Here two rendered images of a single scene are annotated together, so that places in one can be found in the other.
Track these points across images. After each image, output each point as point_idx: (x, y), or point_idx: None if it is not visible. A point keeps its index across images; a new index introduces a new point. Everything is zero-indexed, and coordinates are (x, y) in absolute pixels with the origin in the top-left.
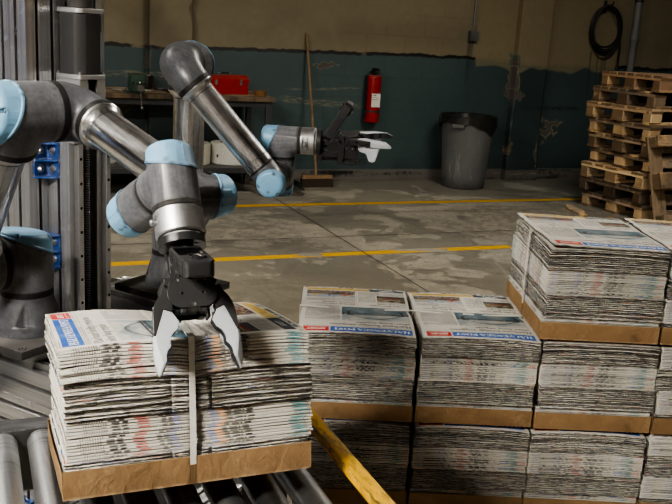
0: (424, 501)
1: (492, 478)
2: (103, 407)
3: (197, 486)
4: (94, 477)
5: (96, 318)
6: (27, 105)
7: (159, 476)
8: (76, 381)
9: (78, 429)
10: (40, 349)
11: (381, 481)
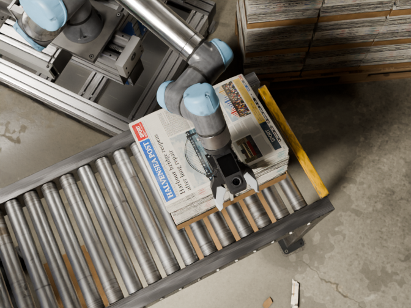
0: (318, 49)
1: (358, 36)
2: (189, 207)
3: (182, 18)
4: (189, 221)
5: (162, 136)
6: (66, 5)
7: (217, 209)
8: (176, 209)
9: (179, 214)
10: (100, 51)
11: (295, 44)
